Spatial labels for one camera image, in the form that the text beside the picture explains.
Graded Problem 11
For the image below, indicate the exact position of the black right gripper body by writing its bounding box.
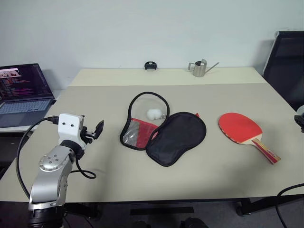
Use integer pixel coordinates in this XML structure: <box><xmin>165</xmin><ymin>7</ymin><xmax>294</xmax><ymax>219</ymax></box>
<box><xmin>294</xmin><ymin>114</ymin><xmax>304</xmax><ymax>133</ymax></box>

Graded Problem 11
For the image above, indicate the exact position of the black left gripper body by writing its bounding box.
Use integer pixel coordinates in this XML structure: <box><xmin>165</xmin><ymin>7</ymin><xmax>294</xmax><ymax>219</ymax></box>
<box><xmin>80</xmin><ymin>115</ymin><xmax>100</xmax><ymax>145</ymax></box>

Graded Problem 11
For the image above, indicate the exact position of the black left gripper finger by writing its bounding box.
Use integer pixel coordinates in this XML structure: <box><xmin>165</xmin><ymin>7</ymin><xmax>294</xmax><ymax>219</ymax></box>
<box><xmin>94</xmin><ymin>119</ymin><xmax>105</xmax><ymax>140</ymax></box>

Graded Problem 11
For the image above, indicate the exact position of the red table tennis paddle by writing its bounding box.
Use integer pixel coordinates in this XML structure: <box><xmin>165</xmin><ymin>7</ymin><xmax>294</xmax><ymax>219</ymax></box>
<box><xmin>217</xmin><ymin>112</ymin><xmax>282</xmax><ymax>165</ymax></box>

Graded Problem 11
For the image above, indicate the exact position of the red and black paddle case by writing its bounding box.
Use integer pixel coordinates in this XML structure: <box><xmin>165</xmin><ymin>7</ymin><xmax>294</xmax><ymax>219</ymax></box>
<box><xmin>119</xmin><ymin>91</ymin><xmax>208</xmax><ymax>167</ymax></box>

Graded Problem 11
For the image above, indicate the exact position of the black chair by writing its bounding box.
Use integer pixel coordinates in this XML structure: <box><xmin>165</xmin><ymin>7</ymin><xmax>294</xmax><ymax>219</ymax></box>
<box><xmin>262</xmin><ymin>30</ymin><xmax>304</xmax><ymax>111</ymax></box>

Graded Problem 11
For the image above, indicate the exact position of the open grey laptop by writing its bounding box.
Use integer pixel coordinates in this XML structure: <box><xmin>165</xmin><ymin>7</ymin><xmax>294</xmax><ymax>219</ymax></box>
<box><xmin>0</xmin><ymin>63</ymin><xmax>57</xmax><ymax>129</ymax></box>

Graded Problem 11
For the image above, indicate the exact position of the small black clamp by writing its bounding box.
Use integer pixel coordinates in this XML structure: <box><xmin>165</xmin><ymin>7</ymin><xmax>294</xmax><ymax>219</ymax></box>
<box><xmin>144</xmin><ymin>61</ymin><xmax>158</xmax><ymax>71</ymax></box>

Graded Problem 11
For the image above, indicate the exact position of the small metal watering can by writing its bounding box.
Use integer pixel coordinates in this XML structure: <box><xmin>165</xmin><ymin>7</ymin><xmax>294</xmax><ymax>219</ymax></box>
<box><xmin>188</xmin><ymin>58</ymin><xmax>220</xmax><ymax>78</ymax></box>

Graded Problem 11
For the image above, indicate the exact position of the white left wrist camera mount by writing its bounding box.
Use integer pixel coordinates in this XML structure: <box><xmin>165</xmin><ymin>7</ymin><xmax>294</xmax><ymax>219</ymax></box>
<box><xmin>57</xmin><ymin>113</ymin><xmax>87</xmax><ymax>150</ymax></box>

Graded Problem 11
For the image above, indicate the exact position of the white pompom keychain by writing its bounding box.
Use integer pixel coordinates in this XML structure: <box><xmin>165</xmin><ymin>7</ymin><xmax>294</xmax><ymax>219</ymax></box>
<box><xmin>146</xmin><ymin>108</ymin><xmax>167</xmax><ymax>121</ymax></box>

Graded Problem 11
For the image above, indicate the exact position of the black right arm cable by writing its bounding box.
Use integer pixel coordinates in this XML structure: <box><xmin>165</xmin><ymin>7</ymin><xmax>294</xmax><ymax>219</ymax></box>
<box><xmin>275</xmin><ymin>183</ymin><xmax>304</xmax><ymax>228</ymax></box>

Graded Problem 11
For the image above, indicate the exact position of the black table frame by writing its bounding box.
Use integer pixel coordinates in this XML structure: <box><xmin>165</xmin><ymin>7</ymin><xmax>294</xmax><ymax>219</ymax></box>
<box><xmin>64</xmin><ymin>194</ymin><xmax>304</xmax><ymax>220</ymax></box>

